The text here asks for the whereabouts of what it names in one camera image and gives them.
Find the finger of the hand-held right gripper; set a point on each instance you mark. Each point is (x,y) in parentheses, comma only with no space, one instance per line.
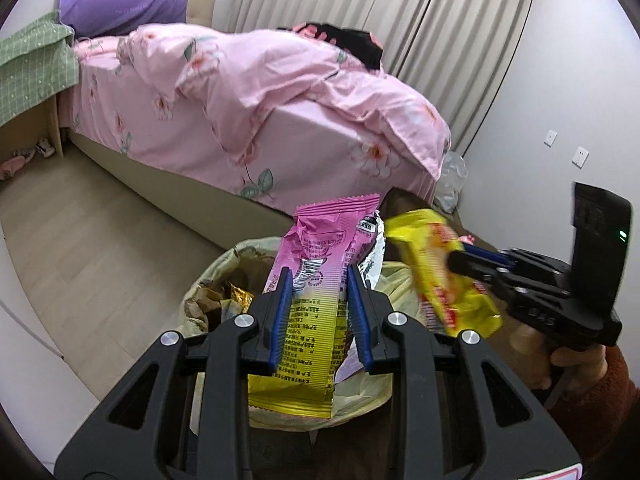
(470,262)
(492,256)

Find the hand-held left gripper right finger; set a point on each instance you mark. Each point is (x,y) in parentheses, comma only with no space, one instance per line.
(361,320)

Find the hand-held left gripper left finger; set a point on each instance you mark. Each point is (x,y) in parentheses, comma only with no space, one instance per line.
(280,320)

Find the yellow snack packet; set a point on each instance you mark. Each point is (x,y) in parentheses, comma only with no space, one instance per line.
(435,260)

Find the yellow trash bag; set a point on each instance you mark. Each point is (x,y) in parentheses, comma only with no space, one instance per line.
(365,395)

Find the pink and yellow packet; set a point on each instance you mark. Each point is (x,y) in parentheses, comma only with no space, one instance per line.
(320,240)

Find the black trash bin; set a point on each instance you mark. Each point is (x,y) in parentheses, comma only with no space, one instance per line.
(280,452)

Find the person's right forearm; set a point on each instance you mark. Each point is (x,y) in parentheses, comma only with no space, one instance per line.
(605,410)

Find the person's right hand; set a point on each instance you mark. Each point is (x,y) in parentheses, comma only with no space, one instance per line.
(532,355)

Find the crumpled brown paper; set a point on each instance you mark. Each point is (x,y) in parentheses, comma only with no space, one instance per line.
(200,305)

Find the white plastic bag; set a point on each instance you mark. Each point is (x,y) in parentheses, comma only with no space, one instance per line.
(452,177)

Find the bed with pink floral sheet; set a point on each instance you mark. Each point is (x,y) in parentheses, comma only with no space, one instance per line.
(310,150)

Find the white pleated curtain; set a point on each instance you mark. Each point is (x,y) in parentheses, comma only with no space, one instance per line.
(425,20)

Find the black garment with pink print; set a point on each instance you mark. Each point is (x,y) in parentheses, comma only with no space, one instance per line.
(355,42)

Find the pink floral duvet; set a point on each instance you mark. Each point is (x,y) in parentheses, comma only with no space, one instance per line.
(240,65)

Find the wooden nightstand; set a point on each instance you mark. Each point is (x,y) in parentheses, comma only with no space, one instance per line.
(50,115)

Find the pink slipper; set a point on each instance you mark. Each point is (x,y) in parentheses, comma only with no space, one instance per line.
(12,166)

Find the beige headboard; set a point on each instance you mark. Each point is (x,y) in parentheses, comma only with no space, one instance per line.
(200,7)

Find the purple pillow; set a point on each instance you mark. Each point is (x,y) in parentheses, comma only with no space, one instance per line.
(120,7)

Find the green checked cloth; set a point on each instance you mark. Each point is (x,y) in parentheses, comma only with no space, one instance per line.
(30,60)

